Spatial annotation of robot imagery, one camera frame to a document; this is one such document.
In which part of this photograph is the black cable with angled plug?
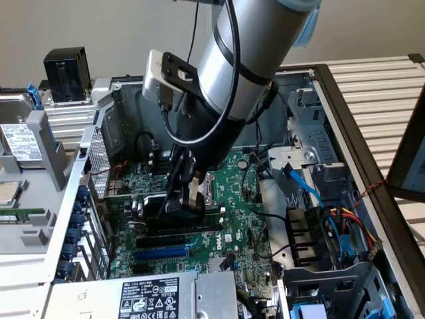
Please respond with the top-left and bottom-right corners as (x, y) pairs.
(245, 81), (283, 126)

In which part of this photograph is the blue data wire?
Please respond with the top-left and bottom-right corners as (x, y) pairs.
(280, 163), (346, 263)

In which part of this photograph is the yellow braided power cable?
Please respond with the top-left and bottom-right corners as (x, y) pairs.
(236, 288), (266, 315)

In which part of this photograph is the black plastic fan duct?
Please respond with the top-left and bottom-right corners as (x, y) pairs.
(284, 205), (329, 269)

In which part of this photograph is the grey plastic disk bay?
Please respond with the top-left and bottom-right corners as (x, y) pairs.
(276, 261), (404, 319)

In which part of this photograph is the black plastic box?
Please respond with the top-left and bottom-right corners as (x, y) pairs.
(42, 46), (92, 104)

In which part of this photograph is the blue expansion slot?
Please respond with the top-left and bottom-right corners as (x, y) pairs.
(133, 245), (190, 263)

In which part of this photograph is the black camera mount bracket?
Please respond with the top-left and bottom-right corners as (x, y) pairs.
(160, 51), (199, 98)

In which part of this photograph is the grey metal bay bracket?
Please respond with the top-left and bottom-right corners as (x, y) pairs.
(266, 148), (317, 174)

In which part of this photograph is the yellow red black power wire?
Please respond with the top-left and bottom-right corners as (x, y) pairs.
(327, 205), (383, 263)

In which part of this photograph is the grey plastic parts rack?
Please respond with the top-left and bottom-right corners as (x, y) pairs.
(0, 109), (82, 257)

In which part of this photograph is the thick black wire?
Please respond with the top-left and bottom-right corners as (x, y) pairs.
(241, 158), (290, 223)

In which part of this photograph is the tall looped black wire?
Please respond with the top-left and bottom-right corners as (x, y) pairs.
(257, 91), (290, 151)

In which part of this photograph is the metal CPU socket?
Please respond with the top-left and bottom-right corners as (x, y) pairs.
(197, 171), (219, 213)

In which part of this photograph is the hard disk with blue carrier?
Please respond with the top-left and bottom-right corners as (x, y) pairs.
(0, 82), (56, 169)

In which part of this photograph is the green RAM stick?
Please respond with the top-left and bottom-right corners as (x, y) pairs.
(0, 208), (46, 225)

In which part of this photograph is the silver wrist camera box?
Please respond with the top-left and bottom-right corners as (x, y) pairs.
(141, 49), (187, 108)

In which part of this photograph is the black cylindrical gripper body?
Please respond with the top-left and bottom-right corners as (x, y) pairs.
(172, 98), (247, 172)

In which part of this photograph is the thick black camera cable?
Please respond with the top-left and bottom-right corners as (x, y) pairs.
(161, 0), (242, 147)

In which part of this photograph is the silver power supply unit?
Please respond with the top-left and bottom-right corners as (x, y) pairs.
(42, 270), (239, 319)

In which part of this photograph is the black green graphics card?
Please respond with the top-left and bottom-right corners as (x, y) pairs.
(96, 189), (207, 233)

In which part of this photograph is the long black expansion slot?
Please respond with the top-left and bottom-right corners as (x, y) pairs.
(135, 233), (187, 249)

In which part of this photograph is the silver metal disk bay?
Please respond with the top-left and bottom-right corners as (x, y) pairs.
(286, 88), (353, 200)

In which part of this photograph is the green motherboard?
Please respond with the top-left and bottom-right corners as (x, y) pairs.
(106, 151), (283, 302)

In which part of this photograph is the red black twisted wire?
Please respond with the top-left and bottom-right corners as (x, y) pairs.
(351, 178), (388, 211)
(88, 160), (129, 200)

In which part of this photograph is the small silver heatsink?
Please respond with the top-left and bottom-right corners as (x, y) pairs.
(207, 256), (233, 274)

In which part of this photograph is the short looped black wire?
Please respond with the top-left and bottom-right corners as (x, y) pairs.
(134, 132), (157, 157)

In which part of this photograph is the thin black hanging cable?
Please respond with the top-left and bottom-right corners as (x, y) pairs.
(185, 0), (201, 64)

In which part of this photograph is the silver CPU chip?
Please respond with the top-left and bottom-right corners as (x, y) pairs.
(0, 181), (28, 207)

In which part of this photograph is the black framed screen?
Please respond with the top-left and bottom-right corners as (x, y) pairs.
(386, 88), (425, 204)

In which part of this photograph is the open grey PC case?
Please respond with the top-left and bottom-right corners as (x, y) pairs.
(41, 62), (425, 319)

